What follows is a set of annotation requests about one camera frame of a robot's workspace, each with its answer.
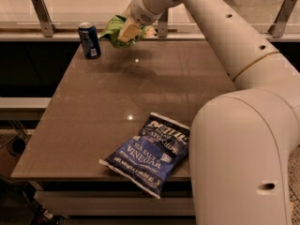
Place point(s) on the blue pepsi can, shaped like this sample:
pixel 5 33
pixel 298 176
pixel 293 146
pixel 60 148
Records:
pixel 89 40

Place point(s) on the metal railing bracket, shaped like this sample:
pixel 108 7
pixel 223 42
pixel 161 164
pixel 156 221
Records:
pixel 162 24
pixel 277 28
pixel 44 19

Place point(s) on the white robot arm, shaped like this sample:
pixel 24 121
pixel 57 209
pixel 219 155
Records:
pixel 240 142

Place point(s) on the left metal railing bracket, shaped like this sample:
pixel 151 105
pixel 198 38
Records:
pixel 44 19

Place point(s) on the middle metal railing bracket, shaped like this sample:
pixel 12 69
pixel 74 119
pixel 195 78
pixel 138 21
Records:
pixel 162 24

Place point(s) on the blue salt vinegar chip bag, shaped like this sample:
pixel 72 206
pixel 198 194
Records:
pixel 149 158

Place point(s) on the right metal railing bracket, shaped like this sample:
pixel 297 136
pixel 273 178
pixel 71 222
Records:
pixel 277 28

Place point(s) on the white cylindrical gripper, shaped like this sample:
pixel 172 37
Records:
pixel 140 14

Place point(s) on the green rice chip bag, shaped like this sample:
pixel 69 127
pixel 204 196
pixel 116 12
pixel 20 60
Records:
pixel 114 26

